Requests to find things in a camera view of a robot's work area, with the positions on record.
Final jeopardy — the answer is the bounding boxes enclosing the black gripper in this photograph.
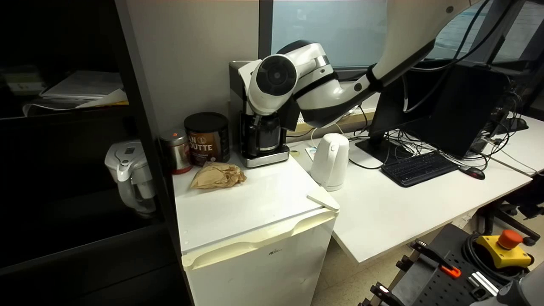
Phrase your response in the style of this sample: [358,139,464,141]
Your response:
[282,91,302,132]

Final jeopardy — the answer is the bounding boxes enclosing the black drip coffee maker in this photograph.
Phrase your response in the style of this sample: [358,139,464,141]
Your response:
[228,57,292,170]

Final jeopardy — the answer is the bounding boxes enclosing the dark coffee can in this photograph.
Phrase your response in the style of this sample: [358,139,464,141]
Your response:
[182,110,231,168]

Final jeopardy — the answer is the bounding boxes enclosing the yellow red emergency stop button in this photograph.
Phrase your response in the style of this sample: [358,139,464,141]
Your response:
[474,227,535,272]

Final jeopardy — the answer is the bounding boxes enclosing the white electric kettle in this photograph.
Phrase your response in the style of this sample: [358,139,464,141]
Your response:
[307,132,352,193]

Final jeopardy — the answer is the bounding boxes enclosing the crumpled brown paper bag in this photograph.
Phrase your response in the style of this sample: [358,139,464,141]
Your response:
[188,161,248,193]

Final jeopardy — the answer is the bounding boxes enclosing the white mini fridge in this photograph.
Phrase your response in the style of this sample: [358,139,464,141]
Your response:
[171,151,341,306]

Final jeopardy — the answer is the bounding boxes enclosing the red can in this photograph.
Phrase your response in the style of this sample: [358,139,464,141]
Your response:
[160,130,192,175]

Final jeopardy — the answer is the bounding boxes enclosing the black computer keyboard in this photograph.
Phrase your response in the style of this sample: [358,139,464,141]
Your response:
[381,149,459,188]

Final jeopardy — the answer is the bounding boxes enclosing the black computer monitor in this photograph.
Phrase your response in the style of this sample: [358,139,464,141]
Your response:
[355,57,515,166]

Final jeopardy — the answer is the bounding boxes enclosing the white water filter pitcher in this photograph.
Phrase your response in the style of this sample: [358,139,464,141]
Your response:
[103,137,158,217]

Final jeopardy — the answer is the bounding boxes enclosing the black computer mouse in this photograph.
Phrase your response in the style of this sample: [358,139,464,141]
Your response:
[459,164,488,181]

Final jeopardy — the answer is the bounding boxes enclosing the stack of white papers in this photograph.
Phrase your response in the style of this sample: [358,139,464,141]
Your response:
[20,68,131,117]

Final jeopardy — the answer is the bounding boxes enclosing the black shelving unit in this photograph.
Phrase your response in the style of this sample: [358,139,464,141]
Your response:
[0,0,192,306]

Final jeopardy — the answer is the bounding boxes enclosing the black office chair base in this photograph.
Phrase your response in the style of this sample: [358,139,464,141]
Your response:
[474,178,544,246]

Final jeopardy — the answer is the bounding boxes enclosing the black clamp with orange handle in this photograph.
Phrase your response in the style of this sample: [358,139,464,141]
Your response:
[411,239,464,280]

